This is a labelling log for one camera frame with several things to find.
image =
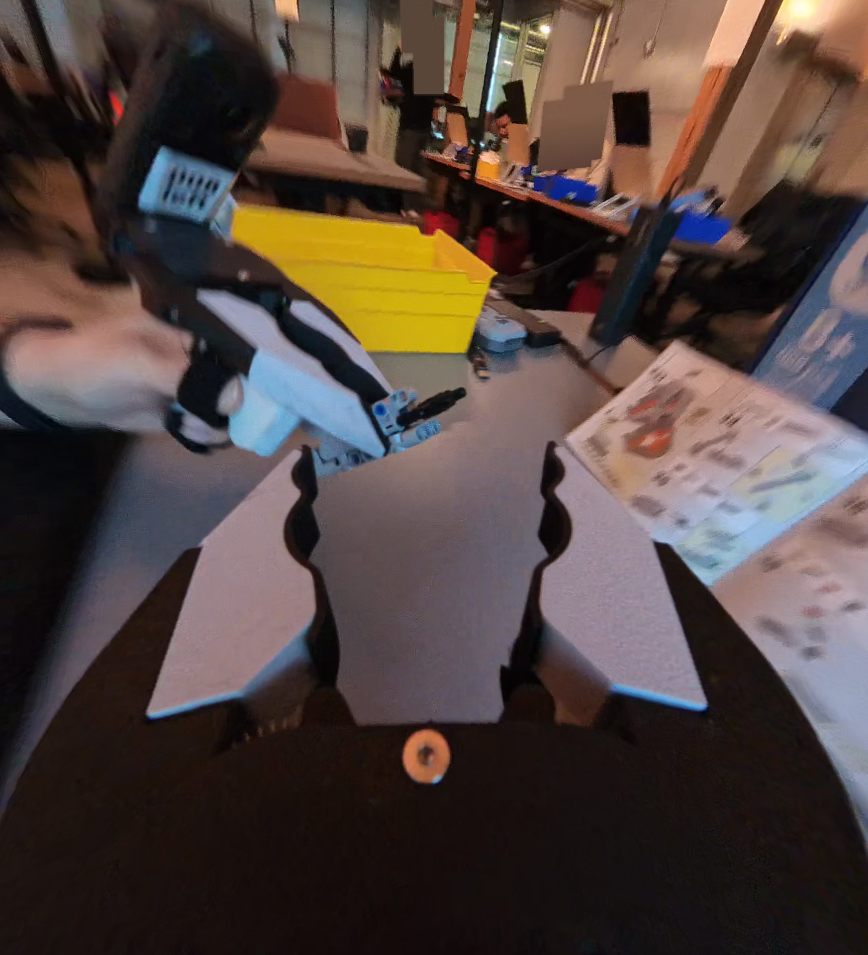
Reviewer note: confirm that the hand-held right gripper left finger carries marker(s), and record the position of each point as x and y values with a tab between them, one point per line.
247	582

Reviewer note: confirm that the blue plastic bin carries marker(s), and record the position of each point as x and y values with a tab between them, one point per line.
564	190

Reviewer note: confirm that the brown chair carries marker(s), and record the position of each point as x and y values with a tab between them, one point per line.
311	108

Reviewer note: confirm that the red canister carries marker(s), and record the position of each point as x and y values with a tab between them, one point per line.
497	254

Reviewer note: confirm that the stack of yellow plastic bins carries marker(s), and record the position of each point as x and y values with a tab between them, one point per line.
374	298

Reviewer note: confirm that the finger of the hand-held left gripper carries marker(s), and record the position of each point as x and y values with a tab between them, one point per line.
344	343
314	395

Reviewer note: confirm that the blue toy set box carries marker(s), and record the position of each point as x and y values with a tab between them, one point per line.
837	321

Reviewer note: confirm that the grey toy motor block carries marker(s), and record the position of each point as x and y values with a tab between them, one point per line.
497	336

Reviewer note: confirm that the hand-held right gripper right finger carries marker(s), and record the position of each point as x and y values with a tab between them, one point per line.
613	589

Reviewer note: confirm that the black toy axle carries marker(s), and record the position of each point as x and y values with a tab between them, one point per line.
434	407

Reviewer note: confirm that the grey desk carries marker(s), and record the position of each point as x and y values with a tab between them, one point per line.
419	537

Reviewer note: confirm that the black bag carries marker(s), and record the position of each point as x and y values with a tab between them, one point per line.
777	239

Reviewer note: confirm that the person's left hand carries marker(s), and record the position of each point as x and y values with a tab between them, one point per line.
90	373

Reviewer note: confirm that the grey building brick assembly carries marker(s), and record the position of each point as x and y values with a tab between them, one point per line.
393	414

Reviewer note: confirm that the wooden post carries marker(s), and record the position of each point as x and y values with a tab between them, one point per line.
702	127

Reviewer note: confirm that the black flat monitor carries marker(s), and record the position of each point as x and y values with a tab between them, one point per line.
628	283

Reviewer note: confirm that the wooden workbench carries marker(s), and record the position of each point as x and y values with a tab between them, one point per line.
553	200

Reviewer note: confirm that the black background monitor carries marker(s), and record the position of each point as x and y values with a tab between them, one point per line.
631	119

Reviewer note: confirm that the grey table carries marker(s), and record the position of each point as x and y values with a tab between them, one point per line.
329	160

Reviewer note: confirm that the building instruction booklet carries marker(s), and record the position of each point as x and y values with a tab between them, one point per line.
702	448

